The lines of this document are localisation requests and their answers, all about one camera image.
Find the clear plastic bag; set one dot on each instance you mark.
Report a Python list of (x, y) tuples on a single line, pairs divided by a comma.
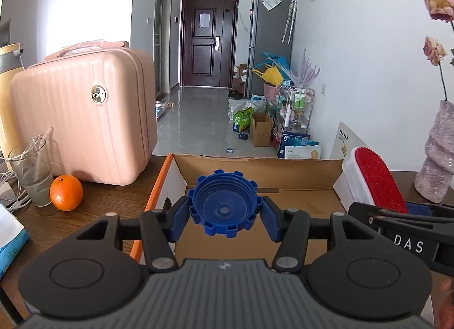
[(248, 103)]

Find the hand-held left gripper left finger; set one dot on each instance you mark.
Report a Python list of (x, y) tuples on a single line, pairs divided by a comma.
[(179, 218)]

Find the blue and yellow bags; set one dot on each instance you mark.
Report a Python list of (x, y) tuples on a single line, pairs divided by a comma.
[(271, 68)]

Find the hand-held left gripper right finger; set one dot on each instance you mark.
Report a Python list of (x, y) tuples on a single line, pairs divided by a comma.
[(270, 219)]

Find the small dried pink rose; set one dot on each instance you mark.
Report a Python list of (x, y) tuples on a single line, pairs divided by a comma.
[(433, 50)]

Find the clear glass cup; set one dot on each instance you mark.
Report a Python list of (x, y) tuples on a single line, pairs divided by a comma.
[(35, 180)]

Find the clear folded umbrella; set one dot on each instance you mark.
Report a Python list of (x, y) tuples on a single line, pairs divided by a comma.
[(290, 18)]

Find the blue and white package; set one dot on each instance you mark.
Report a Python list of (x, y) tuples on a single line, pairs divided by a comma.
[(299, 146)]

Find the orange fruit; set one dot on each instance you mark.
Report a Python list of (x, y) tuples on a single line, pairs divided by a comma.
[(66, 193)]

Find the yellow thermos jug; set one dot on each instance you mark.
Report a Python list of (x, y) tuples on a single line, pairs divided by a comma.
[(9, 102)]

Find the pink bucket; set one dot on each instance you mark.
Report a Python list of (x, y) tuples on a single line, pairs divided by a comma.
[(272, 92)]

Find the grey interior door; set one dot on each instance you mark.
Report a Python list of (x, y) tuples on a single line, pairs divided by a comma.
[(162, 38)]

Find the grey refrigerator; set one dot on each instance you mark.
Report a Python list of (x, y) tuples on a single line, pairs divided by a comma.
[(269, 41)]

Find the paper sheet in plastic sleeve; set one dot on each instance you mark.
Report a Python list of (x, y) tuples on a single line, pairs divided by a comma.
[(271, 2)]

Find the pink textured vase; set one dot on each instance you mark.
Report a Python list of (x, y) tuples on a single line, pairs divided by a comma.
[(438, 158)]

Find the dark shoes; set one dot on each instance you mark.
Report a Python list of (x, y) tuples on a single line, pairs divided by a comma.
[(235, 94)]

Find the purple clothes hangers bundle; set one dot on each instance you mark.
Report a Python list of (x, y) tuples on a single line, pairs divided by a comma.
[(306, 68)]

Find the cluttered cardboard box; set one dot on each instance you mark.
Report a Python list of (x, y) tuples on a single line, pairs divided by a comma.
[(241, 77)]

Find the small open cardboard box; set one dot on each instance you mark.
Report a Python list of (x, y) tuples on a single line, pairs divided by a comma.
[(261, 130)]

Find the white leaning board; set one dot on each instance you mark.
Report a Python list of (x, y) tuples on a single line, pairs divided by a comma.
[(346, 139)]

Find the person's right hand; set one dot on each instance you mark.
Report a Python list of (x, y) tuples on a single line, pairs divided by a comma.
[(447, 300)]

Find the blue ribbed bottle cap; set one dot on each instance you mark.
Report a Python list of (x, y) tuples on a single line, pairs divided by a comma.
[(223, 204)]

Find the blue tissue pack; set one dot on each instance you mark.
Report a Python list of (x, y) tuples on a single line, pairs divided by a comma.
[(9, 240)]

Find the white wall socket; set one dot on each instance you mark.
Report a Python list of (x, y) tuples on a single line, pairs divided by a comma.
[(323, 89)]

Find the orange cardboard box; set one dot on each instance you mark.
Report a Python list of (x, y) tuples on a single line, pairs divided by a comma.
[(198, 176)]

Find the large dried pink rose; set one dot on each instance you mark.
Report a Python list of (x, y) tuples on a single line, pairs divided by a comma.
[(439, 0)]

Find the green printed bag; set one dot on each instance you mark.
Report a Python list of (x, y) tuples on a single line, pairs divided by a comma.
[(242, 119)]

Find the pink ribbed suitcase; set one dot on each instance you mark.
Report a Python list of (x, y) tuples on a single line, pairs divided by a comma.
[(81, 119)]

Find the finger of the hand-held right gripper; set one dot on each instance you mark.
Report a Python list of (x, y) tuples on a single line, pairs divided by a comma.
[(361, 210), (422, 208)]

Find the red and white lint brush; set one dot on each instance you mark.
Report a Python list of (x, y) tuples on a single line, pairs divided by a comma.
[(379, 176)]

